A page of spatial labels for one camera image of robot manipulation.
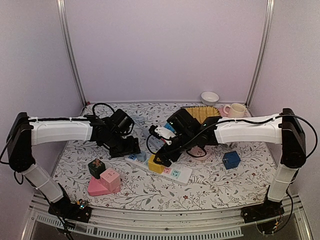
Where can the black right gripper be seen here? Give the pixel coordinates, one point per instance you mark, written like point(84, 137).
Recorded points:
point(165, 162)

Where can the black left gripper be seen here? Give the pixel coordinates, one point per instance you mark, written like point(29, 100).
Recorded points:
point(132, 148)

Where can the yellow cube socket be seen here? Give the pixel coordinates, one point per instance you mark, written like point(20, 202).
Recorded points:
point(156, 168)

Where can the white long power strip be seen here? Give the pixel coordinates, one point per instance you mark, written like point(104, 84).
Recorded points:
point(175, 173)

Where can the light blue cube adapter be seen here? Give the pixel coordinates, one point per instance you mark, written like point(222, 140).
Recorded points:
point(141, 157)

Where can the cyan adapter plug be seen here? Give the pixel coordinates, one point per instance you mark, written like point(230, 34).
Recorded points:
point(169, 127)

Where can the pink round power socket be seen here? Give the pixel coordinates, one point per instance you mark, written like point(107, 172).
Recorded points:
point(200, 154)

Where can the dark green cube socket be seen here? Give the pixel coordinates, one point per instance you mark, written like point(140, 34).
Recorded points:
point(96, 168)

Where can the pink cube socket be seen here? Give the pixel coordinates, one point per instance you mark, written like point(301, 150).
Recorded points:
point(110, 179)

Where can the pink triangular wedge block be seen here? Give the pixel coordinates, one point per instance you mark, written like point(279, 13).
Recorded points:
point(96, 188)

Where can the dark blue cube socket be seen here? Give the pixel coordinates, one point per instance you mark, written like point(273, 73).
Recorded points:
point(231, 160)

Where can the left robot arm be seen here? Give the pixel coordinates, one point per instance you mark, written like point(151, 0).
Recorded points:
point(27, 132)

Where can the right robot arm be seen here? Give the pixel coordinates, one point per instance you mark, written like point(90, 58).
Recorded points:
point(281, 128)

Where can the woven bamboo tray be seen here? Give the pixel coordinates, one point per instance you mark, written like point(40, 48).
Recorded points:
point(202, 112)

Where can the pink round plate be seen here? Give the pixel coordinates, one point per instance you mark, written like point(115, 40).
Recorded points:
point(222, 111)

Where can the white ceramic bowl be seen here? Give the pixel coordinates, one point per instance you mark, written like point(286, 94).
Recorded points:
point(209, 98)

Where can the cream textured mug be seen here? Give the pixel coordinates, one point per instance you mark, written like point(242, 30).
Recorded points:
point(234, 110)

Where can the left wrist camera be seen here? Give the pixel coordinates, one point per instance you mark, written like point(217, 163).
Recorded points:
point(122, 123)

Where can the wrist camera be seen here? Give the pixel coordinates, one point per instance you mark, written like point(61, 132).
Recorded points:
point(122, 123)
point(184, 123)

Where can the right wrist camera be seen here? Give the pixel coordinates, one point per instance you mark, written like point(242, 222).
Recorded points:
point(184, 123)

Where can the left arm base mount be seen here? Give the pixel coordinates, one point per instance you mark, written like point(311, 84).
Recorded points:
point(77, 211)

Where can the aluminium front rail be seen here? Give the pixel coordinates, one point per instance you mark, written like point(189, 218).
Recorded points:
point(124, 224)

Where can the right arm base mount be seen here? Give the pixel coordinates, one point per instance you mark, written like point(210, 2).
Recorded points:
point(267, 209)

